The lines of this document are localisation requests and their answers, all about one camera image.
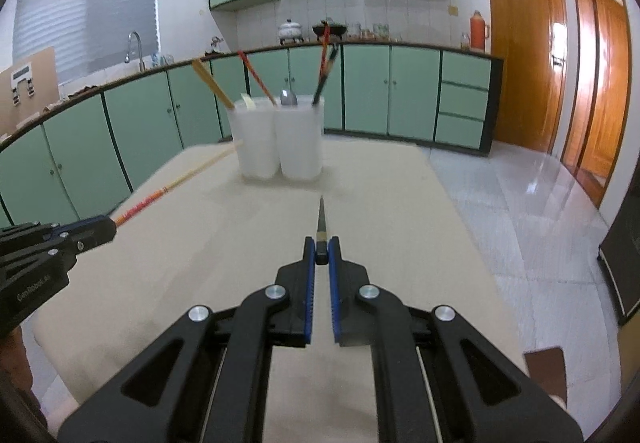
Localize pale wooden chopstick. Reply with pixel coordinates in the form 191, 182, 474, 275
319, 21, 330, 82

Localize white cooking pot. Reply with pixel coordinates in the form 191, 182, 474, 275
278, 18, 304, 46

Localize wooden door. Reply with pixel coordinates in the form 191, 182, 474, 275
561, 0, 631, 206
490, 0, 567, 154

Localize tan wooden chopstick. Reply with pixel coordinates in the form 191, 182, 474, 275
114, 141, 243, 227

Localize window blinds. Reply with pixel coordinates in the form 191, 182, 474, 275
13, 0, 160, 82

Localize green lower kitchen cabinets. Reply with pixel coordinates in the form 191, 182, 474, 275
1, 42, 504, 226

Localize white plastic utensil holder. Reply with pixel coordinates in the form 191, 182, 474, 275
227, 96, 324, 182

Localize orange thermos flask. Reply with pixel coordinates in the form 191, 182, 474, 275
470, 11, 490, 52

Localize metal spoon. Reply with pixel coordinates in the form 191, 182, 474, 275
280, 89, 297, 106

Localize brown cardboard piece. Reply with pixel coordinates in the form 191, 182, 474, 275
524, 347, 567, 406

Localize chrome sink faucet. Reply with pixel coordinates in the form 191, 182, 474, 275
125, 30, 146, 73

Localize person's left hand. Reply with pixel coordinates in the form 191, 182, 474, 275
0, 326, 48, 428

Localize black wok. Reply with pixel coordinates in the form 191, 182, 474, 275
312, 21, 347, 41

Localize cardboard box with label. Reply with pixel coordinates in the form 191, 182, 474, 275
0, 47, 60, 134

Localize black appliance on floor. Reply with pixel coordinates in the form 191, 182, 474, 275
598, 180, 640, 326

